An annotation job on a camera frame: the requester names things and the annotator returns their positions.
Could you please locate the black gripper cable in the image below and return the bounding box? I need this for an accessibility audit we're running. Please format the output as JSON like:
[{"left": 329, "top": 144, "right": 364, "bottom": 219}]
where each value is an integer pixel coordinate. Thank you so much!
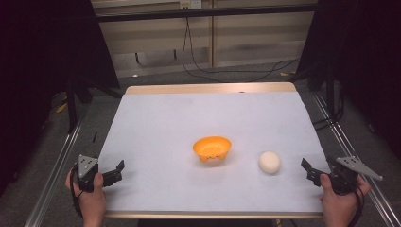
[
  {"left": 69, "top": 164, "right": 85, "bottom": 219},
  {"left": 345, "top": 184, "right": 366, "bottom": 227}
]

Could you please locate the black curtain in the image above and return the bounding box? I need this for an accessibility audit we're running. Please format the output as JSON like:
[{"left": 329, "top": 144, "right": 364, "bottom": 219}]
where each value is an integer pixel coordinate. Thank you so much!
[
  {"left": 296, "top": 0, "right": 401, "bottom": 159},
  {"left": 0, "top": 0, "right": 121, "bottom": 197}
]

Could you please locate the person's left hand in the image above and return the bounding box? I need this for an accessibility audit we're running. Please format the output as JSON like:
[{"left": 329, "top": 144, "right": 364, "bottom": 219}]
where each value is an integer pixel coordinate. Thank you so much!
[{"left": 64, "top": 168, "right": 108, "bottom": 222}]

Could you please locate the white round bun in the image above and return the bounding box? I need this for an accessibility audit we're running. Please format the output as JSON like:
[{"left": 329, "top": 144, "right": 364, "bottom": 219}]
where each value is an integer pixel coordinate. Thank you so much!
[{"left": 257, "top": 150, "right": 282, "bottom": 175}]

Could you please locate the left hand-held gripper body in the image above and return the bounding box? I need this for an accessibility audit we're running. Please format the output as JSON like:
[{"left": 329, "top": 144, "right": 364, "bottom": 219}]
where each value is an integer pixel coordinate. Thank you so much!
[{"left": 77, "top": 153, "right": 104, "bottom": 194}]

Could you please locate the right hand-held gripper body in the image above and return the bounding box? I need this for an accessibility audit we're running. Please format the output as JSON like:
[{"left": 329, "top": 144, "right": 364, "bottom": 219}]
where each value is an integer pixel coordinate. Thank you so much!
[{"left": 326, "top": 156, "right": 384, "bottom": 196}]

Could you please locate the white table cover sheet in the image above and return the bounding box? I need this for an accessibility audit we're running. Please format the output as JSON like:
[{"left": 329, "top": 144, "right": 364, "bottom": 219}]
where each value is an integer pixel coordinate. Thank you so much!
[{"left": 98, "top": 91, "right": 331, "bottom": 213}]

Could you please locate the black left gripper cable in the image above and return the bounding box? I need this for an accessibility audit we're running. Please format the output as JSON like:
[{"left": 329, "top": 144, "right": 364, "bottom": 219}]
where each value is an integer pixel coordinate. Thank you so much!
[{"left": 69, "top": 164, "right": 85, "bottom": 219}]

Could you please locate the orange plastic bowl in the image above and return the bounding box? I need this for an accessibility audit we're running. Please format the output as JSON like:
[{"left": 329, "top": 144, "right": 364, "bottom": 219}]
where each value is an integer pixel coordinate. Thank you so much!
[{"left": 192, "top": 135, "right": 233, "bottom": 164}]

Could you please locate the black metal stand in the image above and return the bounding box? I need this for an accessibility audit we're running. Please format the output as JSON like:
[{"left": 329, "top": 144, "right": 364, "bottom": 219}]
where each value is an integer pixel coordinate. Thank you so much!
[
  {"left": 65, "top": 79, "right": 79, "bottom": 134},
  {"left": 313, "top": 60, "right": 345, "bottom": 131}
]

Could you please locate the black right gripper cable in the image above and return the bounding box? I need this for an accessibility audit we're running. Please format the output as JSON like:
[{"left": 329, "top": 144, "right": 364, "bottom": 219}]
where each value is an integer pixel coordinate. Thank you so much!
[{"left": 345, "top": 184, "right": 366, "bottom": 227}]

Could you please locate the black horizontal frame bar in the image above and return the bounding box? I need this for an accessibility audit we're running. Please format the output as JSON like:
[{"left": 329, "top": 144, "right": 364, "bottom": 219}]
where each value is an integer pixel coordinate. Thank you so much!
[{"left": 94, "top": 3, "right": 320, "bottom": 24}]

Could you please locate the black wall cable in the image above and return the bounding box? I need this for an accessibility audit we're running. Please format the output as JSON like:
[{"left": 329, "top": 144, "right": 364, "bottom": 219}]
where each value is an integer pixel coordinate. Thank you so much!
[{"left": 181, "top": 16, "right": 301, "bottom": 84}]

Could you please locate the aluminium frame rail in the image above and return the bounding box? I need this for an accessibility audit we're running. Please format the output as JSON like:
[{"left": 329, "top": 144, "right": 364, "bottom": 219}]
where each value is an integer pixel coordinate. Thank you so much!
[
  {"left": 24, "top": 107, "right": 92, "bottom": 227},
  {"left": 311, "top": 92, "right": 401, "bottom": 227}
]

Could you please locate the white wall socket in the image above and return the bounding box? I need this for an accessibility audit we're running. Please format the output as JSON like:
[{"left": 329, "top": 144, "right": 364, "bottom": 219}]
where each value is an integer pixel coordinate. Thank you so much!
[{"left": 179, "top": 0, "right": 203, "bottom": 10}]

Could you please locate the person's right hand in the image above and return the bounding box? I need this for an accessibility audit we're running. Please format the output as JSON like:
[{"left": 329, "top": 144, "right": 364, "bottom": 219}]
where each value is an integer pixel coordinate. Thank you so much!
[{"left": 319, "top": 172, "right": 373, "bottom": 223}]

